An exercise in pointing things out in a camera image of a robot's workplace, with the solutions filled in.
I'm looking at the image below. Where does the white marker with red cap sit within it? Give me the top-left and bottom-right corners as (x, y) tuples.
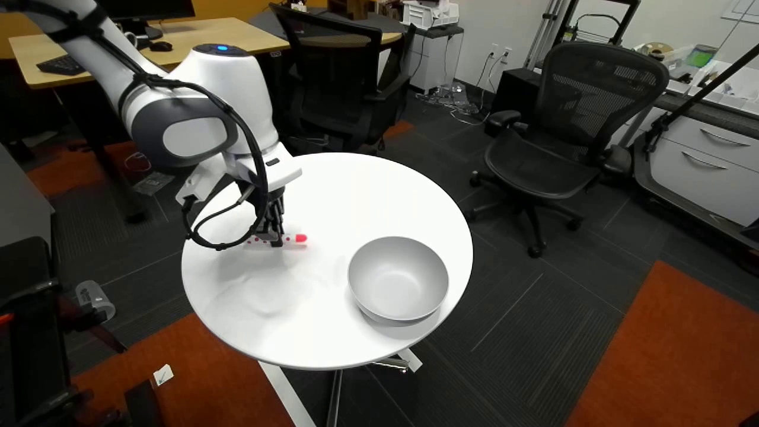
(245, 233), (308, 250)

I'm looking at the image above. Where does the white bowl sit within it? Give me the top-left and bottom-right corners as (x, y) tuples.
(347, 236), (449, 326)

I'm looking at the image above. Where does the clear plastic bag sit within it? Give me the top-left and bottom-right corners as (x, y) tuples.
(132, 171), (176, 197)

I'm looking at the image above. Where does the wooden desk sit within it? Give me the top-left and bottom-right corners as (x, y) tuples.
(8, 17), (291, 225)

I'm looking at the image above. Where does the round dark table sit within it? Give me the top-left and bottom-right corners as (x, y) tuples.
(248, 7), (405, 49)

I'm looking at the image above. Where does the white cylinder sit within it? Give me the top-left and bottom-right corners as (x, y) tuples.
(75, 279), (117, 321)

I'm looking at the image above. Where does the black monitor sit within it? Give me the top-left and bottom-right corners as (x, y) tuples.
(97, 0), (196, 42)

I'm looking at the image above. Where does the white plastic drawer box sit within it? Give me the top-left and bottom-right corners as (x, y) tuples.
(403, 0), (460, 30)

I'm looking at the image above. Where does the black keyboard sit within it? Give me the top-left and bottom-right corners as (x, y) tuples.
(36, 55), (87, 77)

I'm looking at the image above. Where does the black computer case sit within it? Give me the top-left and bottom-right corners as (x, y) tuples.
(492, 67), (541, 121)

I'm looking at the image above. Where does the black mesh office chair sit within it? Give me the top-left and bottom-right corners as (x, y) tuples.
(468, 42), (671, 259)

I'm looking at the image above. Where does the white drawer cabinet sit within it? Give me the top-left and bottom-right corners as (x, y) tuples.
(617, 95), (759, 228)

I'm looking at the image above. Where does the stand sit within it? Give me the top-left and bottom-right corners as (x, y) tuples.
(645, 58), (759, 156)

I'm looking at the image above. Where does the black equipment frame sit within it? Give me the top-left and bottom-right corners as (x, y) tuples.
(0, 236), (126, 427)

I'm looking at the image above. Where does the metal frame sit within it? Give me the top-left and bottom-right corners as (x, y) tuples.
(524, 0), (642, 72)

